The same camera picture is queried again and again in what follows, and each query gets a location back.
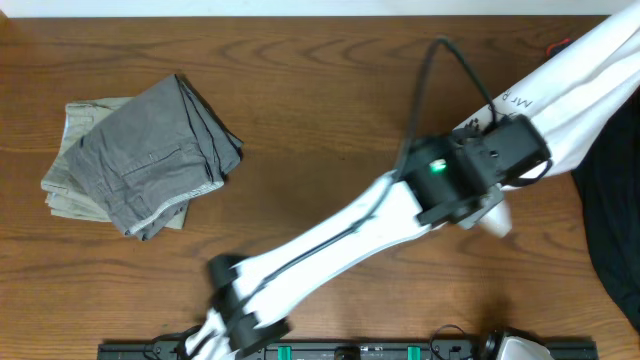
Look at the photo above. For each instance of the white printed t-shirt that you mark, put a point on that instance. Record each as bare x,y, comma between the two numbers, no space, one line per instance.
570,97

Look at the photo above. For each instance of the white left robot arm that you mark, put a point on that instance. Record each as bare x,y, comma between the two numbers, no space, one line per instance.
436,180

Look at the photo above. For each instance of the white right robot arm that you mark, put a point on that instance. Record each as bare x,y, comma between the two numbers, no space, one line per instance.
513,344

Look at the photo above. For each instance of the black garment with red trim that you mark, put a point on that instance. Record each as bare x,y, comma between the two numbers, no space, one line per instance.
607,180

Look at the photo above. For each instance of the folded grey shorts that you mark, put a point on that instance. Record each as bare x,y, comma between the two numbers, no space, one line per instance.
144,162

